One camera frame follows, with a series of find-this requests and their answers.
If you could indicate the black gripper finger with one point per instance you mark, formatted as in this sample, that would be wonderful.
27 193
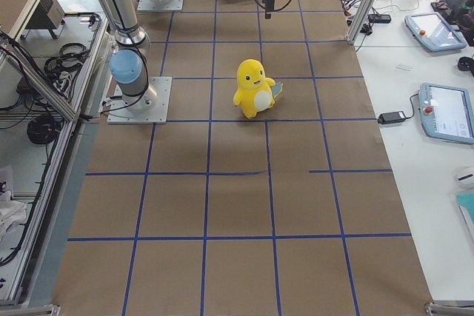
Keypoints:
269 7

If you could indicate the yellow plush dinosaur toy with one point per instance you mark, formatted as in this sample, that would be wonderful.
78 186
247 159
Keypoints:
255 92

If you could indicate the blue teach pendant far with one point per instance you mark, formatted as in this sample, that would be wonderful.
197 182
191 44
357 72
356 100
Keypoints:
433 32

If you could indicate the blue teach pendant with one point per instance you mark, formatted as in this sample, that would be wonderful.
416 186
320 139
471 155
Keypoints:
433 32
446 113

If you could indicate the black power adapter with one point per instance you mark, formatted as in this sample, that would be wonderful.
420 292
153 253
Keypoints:
394 117

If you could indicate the blue teach pendant near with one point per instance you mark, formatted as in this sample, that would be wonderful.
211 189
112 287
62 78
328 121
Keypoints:
446 113

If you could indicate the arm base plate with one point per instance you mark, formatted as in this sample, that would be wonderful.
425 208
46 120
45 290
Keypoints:
160 6
151 108

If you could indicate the aluminium side frame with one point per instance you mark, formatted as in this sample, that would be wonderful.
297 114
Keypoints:
34 167

